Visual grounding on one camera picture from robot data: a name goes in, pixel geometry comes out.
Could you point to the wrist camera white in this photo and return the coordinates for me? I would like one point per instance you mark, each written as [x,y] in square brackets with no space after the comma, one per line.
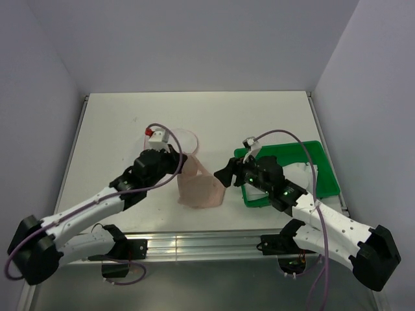
[156,139]
[253,147]

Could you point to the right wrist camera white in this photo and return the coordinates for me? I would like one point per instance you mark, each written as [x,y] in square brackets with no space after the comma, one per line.
[253,147]

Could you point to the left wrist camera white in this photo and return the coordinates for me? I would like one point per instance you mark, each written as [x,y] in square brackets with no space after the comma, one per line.
[156,139]

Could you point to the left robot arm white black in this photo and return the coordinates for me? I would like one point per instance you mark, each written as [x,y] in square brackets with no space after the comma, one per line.
[36,249]

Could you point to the green plastic tray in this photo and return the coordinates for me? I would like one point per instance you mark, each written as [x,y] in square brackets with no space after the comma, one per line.
[326,184]

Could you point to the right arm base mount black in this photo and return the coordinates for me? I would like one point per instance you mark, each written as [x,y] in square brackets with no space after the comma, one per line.
[291,259]

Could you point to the white cloth in tray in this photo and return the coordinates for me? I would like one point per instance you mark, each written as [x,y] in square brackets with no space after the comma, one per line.
[298,173]

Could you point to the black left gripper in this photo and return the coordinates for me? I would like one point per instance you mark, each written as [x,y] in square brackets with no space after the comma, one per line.
[173,156]

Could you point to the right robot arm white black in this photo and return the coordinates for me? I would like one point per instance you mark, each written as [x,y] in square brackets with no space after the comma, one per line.
[369,252]

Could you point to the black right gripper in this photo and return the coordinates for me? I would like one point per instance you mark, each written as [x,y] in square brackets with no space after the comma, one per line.
[225,175]

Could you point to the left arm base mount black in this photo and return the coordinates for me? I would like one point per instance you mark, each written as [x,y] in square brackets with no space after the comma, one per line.
[122,265]

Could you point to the pink beige bra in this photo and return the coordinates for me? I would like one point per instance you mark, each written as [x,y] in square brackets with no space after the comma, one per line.
[197,187]

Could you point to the mesh laundry bag pink trim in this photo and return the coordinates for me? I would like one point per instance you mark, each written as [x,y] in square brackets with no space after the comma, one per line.
[191,139]

